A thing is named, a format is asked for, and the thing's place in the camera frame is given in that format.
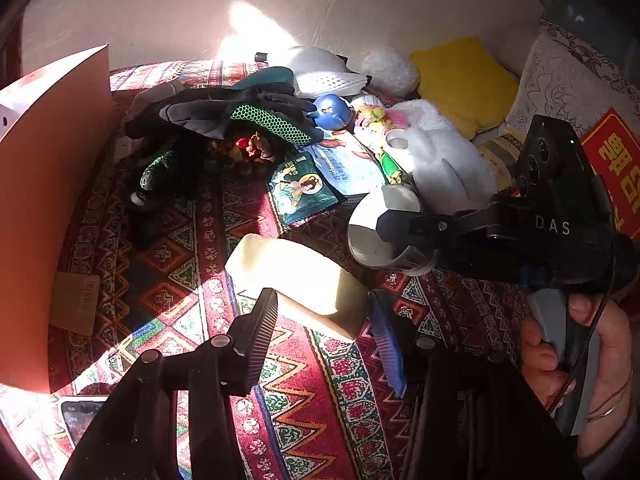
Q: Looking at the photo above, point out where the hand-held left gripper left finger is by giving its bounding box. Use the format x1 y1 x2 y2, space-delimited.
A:
60 287 279 480

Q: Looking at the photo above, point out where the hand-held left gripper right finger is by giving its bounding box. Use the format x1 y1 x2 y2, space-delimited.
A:
369 292 583 480

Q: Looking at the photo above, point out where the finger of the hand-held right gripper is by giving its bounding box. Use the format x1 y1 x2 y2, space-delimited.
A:
376 200 503 261

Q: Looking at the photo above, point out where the pale yellow soap block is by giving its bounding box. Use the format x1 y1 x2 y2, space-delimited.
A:
224 234 371 343

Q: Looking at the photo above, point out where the black green work glove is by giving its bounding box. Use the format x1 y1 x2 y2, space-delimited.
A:
159 84 326 147
124 102 211 211

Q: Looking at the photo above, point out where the orange cardboard box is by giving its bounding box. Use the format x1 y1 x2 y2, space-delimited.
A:
0 44 113 395

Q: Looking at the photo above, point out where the person's right forearm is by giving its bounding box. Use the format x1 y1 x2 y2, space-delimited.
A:
575 410 640 480

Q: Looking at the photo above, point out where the person's right hand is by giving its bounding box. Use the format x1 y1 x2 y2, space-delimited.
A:
520 290 636 456

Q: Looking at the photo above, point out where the white fluffy glove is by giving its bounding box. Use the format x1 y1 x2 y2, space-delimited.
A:
385 99 498 213

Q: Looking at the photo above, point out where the yellow black packet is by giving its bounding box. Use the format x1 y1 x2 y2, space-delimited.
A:
475 132 526 191

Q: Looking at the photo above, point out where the green tube with white cap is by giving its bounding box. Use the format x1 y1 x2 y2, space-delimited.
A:
380 129 416 186

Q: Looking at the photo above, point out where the red sign with yellow letters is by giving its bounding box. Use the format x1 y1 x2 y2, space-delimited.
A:
580 107 640 238

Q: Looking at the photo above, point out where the blue booklet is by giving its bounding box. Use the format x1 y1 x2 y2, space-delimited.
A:
302 127 391 198

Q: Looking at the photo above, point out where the pink yellow flower toy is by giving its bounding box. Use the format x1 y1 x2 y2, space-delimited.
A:
350 95 408 136

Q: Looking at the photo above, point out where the green card packet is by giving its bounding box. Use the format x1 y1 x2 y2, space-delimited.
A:
267 152 342 228

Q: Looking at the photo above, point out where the white embroidered pillow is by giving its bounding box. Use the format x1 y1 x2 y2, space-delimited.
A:
505 20 631 136

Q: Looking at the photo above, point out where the yellow pillow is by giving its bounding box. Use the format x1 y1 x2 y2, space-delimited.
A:
410 36 520 138

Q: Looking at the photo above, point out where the blue toy helmet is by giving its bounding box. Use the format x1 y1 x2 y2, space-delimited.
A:
307 94 353 130

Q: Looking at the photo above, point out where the white fuzzy ball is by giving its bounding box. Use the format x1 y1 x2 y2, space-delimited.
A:
360 49 420 96

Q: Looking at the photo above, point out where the brown cardboard label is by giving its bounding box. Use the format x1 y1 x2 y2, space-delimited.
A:
50 271 101 337

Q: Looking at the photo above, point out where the dark grey cushion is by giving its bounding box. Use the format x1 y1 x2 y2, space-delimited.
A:
542 0 640 76

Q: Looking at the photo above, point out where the smartphone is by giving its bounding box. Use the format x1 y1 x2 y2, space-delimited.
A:
59 396 108 448

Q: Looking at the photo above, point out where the teal slipper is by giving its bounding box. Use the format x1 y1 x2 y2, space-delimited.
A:
235 66 296 92

